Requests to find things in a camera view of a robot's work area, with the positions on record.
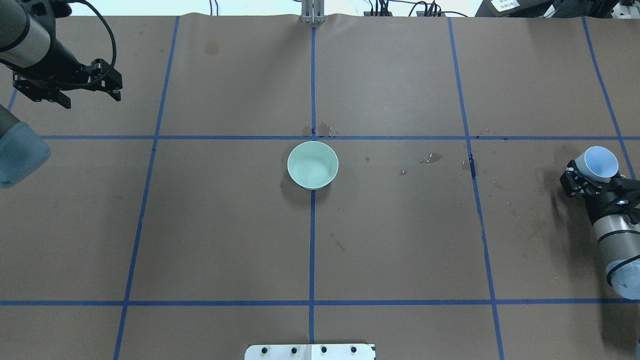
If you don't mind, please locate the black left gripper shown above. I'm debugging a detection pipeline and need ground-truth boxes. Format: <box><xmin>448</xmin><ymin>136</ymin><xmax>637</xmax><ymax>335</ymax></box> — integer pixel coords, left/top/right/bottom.
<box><xmin>13</xmin><ymin>58</ymin><xmax>124</xmax><ymax>109</ymax></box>

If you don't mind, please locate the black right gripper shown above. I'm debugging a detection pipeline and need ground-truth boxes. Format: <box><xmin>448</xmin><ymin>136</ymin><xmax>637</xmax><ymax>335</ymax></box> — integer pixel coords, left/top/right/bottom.
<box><xmin>559</xmin><ymin>159</ymin><xmax>640</xmax><ymax>225</ymax></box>

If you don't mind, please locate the light blue plastic cup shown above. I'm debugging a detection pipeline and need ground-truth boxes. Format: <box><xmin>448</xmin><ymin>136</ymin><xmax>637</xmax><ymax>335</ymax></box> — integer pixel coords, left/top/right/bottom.
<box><xmin>574</xmin><ymin>146</ymin><xmax>619</xmax><ymax>182</ymax></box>

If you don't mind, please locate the light green ceramic bowl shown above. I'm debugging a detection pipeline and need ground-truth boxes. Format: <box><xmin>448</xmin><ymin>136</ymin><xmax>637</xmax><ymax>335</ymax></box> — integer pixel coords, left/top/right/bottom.
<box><xmin>286</xmin><ymin>140</ymin><xmax>339</xmax><ymax>191</ymax></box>

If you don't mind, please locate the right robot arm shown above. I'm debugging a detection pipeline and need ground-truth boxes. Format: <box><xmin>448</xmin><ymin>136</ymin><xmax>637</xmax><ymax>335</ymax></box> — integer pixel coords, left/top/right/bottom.
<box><xmin>559</xmin><ymin>159</ymin><xmax>640</xmax><ymax>300</ymax></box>

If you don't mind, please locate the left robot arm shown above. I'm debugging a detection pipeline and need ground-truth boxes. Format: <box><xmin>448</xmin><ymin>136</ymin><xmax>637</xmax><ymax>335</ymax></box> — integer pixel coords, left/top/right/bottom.
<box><xmin>0</xmin><ymin>0</ymin><xmax>124</xmax><ymax>189</ymax></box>

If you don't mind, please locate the far blue tape line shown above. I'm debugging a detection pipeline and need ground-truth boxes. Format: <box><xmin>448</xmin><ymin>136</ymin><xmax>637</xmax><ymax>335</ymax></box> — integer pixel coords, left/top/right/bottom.
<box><xmin>0</xmin><ymin>298</ymin><xmax>639</xmax><ymax>307</ymax></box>

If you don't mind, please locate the brown paper table cover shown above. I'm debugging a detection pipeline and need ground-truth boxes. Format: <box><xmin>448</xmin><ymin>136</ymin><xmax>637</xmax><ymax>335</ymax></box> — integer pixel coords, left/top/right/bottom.
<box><xmin>1</xmin><ymin>13</ymin><xmax>639</xmax><ymax>360</ymax></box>

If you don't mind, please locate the blue tape line crosswise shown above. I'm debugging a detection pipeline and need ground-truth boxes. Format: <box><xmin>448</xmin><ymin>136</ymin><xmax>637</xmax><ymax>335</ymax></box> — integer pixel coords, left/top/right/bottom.
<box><xmin>308</xmin><ymin>26</ymin><xmax>318</xmax><ymax>344</ymax></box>

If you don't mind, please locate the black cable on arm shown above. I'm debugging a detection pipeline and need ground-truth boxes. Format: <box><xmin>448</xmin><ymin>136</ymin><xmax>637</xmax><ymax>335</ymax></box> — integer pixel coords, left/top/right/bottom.
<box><xmin>10</xmin><ymin>0</ymin><xmax>118</xmax><ymax>92</ymax></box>

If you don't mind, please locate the aluminium frame post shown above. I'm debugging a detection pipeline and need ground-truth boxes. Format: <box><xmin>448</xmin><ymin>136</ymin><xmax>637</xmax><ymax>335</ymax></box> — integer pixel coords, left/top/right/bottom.
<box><xmin>297</xmin><ymin>0</ymin><xmax>326</xmax><ymax>25</ymax></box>

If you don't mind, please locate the power strip with cables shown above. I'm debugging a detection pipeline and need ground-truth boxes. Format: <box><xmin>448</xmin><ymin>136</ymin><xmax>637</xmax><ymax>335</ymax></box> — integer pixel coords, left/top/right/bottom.
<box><xmin>358</xmin><ymin>0</ymin><xmax>480</xmax><ymax>18</ymax></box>

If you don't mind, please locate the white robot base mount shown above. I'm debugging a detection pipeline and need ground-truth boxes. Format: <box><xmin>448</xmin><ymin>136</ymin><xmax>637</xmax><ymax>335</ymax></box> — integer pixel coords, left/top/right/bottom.
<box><xmin>244</xmin><ymin>343</ymin><xmax>377</xmax><ymax>360</ymax></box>

